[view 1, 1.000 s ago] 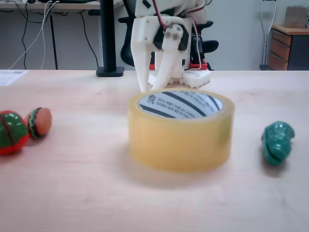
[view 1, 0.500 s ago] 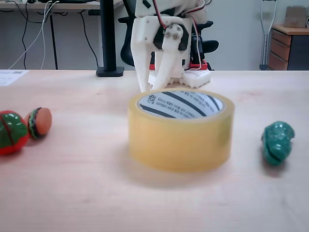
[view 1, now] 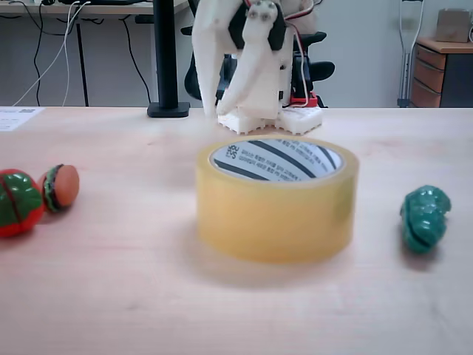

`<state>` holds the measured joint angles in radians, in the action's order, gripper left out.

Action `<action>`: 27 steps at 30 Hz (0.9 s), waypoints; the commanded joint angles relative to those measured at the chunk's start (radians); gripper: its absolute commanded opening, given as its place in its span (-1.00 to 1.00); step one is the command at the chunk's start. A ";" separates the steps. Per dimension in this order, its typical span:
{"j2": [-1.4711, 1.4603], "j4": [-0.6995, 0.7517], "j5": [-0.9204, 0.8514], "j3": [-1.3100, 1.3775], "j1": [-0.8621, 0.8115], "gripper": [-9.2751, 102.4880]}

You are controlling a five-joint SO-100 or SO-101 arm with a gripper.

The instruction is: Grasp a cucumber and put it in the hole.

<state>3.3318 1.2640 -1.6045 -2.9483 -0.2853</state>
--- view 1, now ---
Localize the green toy cucumber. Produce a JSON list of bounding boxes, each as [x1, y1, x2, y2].
[[400, 184, 452, 255]]

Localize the black pole stand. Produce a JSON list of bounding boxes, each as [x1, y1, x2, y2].
[[146, 0, 191, 118]]

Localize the black office chair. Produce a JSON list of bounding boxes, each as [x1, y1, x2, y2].
[[180, 0, 336, 109]]

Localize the background desk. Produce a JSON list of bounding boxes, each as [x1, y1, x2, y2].
[[0, 0, 195, 108]]

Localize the metal crutch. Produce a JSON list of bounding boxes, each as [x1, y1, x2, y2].
[[397, 0, 426, 108]]

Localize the wooden drawer cabinet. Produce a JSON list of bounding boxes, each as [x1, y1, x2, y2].
[[409, 36, 473, 109]]

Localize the cardboard box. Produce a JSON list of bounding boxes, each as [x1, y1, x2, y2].
[[434, 7, 473, 44]]

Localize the yellow packing tape roll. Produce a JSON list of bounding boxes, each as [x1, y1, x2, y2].
[[194, 135, 360, 266]]

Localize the toy hamburger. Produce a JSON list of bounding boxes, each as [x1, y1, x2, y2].
[[38, 163, 81, 214]]

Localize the white printed paper sheet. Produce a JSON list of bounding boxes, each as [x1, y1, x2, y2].
[[0, 106, 46, 134]]

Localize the red toy tomato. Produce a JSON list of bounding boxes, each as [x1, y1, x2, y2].
[[0, 168, 44, 239]]

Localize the black cable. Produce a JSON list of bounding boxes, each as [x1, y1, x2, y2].
[[121, 16, 153, 104], [32, 0, 51, 107]]

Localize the white perforated base plate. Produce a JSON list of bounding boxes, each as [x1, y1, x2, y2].
[[217, 105, 323, 136]]

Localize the white cable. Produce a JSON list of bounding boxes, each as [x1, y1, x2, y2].
[[14, 0, 92, 107]]

